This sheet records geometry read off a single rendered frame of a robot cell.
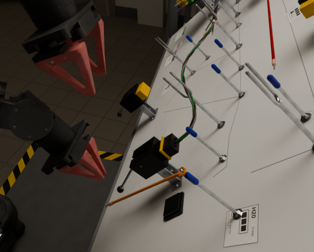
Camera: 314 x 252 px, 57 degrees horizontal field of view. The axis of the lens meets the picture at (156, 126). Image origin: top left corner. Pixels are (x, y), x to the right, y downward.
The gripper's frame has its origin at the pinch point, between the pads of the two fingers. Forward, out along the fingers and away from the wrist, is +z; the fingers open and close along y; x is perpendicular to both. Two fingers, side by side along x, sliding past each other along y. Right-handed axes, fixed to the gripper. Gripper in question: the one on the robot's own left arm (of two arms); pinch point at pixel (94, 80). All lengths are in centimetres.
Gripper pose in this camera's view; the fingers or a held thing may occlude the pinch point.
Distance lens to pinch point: 43.5
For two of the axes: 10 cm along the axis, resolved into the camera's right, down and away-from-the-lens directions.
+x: -9.2, 2.0, 3.4
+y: 1.4, -6.4, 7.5
